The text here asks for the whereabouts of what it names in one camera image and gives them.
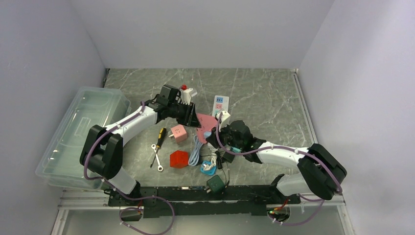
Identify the pink triangular power strip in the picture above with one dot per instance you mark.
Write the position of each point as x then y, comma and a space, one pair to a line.
207, 122

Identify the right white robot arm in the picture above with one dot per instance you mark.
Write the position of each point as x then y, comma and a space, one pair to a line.
319, 172

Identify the red cube socket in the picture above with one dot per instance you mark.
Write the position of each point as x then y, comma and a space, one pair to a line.
178, 159

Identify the white multicolour power strip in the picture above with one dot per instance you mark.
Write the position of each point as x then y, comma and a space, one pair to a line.
220, 103

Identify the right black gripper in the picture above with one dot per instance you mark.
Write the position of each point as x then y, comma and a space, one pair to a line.
212, 138

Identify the dark green cube socket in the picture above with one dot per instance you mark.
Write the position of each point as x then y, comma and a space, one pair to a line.
215, 185

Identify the black aluminium base frame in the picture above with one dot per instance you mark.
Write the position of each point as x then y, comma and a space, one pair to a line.
196, 200

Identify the clear plastic storage bin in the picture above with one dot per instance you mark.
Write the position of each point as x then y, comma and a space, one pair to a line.
91, 106

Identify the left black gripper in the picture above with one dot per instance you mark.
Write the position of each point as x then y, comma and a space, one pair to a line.
190, 118

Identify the teal blue plug adapter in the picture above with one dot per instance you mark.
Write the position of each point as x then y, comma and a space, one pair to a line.
208, 168

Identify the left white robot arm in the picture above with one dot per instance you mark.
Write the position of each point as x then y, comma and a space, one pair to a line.
102, 153

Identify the silver ratchet wrench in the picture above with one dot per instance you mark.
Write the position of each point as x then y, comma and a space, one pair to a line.
156, 158

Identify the black yellow screwdriver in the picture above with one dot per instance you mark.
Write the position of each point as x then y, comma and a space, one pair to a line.
161, 137

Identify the pink socket adapter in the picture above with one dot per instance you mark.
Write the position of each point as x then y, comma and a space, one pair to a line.
178, 133

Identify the light blue charger plug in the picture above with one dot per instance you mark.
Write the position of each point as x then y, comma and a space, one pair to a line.
207, 134

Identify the black charger with thin cable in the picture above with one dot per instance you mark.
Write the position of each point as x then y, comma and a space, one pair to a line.
222, 161

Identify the teal green charger plug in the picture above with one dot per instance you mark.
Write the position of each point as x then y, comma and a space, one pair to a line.
235, 150

